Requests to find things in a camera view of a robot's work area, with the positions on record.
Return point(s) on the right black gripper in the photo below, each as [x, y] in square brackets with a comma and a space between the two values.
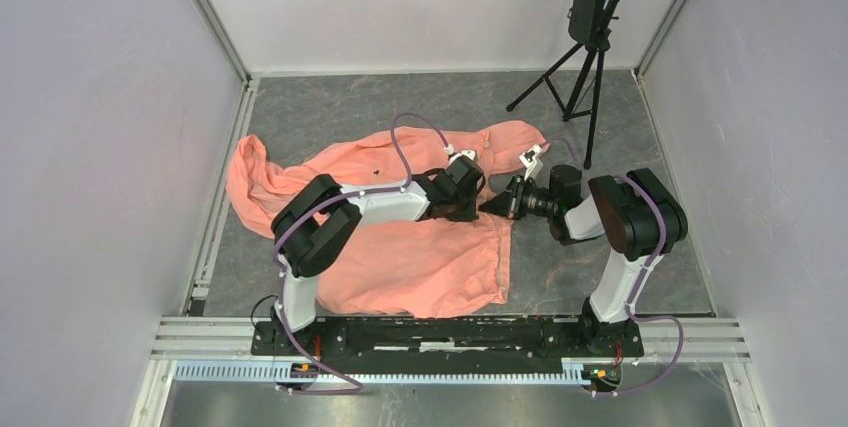
[508, 203]

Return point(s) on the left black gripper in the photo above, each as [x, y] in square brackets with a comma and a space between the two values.
[468, 214]

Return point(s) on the salmon pink jacket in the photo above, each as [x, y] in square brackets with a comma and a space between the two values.
[429, 269]

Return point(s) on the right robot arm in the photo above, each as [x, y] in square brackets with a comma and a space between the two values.
[635, 213]

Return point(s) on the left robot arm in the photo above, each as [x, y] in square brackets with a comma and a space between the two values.
[312, 230]

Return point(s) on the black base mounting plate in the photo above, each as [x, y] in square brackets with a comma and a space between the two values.
[463, 345]

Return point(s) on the black music stand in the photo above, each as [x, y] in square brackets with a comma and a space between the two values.
[589, 26]

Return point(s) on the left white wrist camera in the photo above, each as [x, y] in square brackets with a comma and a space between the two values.
[454, 154]

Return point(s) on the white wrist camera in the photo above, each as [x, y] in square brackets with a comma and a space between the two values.
[454, 154]
[531, 160]

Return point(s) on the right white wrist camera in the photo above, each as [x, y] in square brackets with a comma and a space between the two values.
[531, 160]

